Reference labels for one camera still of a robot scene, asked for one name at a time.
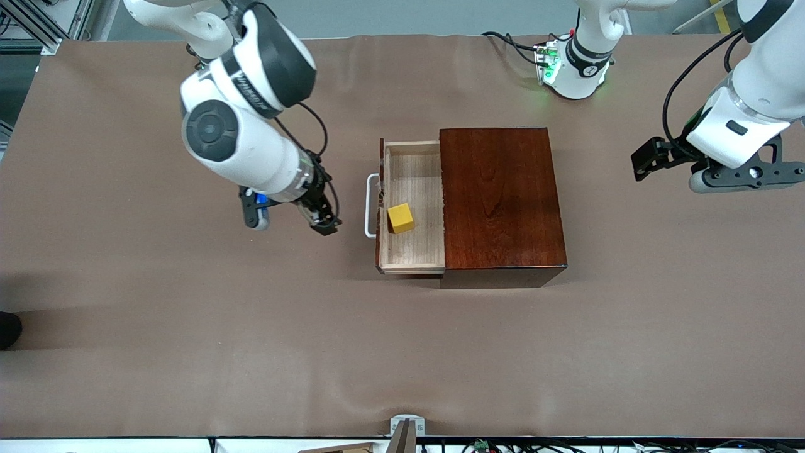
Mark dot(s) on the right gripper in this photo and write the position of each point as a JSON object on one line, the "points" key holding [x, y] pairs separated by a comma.
{"points": [[317, 202]]}

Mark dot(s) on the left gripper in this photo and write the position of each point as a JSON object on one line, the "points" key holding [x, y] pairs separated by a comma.
{"points": [[671, 153]]}

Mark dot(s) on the yellow block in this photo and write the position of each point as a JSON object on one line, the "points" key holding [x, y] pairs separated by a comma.
{"points": [[401, 218]]}

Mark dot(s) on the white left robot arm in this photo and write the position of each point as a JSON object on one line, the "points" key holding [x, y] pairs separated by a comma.
{"points": [[770, 69]]}

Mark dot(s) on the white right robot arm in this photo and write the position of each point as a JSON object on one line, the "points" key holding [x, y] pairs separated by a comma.
{"points": [[220, 132]]}

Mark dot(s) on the brown table cloth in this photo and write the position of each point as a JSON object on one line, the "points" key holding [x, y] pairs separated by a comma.
{"points": [[251, 346]]}

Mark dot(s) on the yellow floor tape strip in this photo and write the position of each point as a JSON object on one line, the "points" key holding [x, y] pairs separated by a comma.
{"points": [[722, 16]]}

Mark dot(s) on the dark brown wooden cabinet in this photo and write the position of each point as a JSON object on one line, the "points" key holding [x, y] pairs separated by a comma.
{"points": [[503, 207]]}

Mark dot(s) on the light wooden board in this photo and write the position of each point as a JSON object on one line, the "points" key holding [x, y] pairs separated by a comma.
{"points": [[339, 449]]}

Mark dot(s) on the green connector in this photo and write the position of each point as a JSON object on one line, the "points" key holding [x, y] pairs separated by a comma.
{"points": [[481, 445]]}

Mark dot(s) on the black rounded object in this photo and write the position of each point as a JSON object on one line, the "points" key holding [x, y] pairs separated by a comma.
{"points": [[7, 330]]}

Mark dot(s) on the grey metal bracket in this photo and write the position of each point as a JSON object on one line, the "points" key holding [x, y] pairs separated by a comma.
{"points": [[407, 434]]}

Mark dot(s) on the aluminium frame profile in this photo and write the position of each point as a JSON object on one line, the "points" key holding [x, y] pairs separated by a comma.
{"points": [[38, 31]]}

